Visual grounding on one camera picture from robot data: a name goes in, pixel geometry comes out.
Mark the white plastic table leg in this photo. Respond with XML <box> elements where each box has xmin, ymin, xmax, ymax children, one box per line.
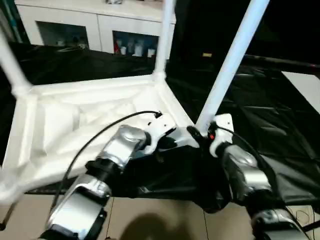
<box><xmin>0</xmin><ymin>162</ymin><xmax>26</xmax><ymax>201</ymax></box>
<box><xmin>153</xmin><ymin>0</ymin><xmax>176</xmax><ymax>78</ymax></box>
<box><xmin>0</xmin><ymin>32</ymin><xmax>32</xmax><ymax>96</ymax></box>
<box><xmin>196</xmin><ymin>0</ymin><xmax>271</xmax><ymax>128</ymax></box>

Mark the white plastic table top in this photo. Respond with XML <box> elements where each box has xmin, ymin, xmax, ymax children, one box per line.
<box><xmin>0</xmin><ymin>72</ymin><xmax>201</xmax><ymax>201</ymax></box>

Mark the black shiny mat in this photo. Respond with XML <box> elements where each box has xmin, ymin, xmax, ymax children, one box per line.
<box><xmin>0</xmin><ymin>41</ymin><xmax>320</xmax><ymax>215</ymax></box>

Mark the long dark tube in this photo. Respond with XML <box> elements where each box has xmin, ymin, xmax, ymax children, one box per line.
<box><xmin>243</xmin><ymin>54</ymin><xmax>320</xmax><ymax>73</ymax></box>

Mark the white flat item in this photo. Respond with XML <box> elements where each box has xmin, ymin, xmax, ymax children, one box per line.
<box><xmin>281</xmin><ymin>71</ymin><xmax>320</xmax><ymax>113</ymax></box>

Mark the white cabinet with glass doors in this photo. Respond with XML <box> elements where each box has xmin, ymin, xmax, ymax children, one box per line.
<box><xmin>13</xmin><ymin>0</ymin><xmax>177</xmax><ymax>60</ymax></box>

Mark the grey curtain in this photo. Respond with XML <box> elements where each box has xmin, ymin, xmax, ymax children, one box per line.
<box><xmin>0</xmin><ymin>0</ymin><xmax>18</xmax><ymax>43</ymax></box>

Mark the right arm thick black cable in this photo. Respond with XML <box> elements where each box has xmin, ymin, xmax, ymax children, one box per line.
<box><xmin>217</xmin><ymin>126</ymin><xmax>301</xmax><ymax>226</ymax></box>

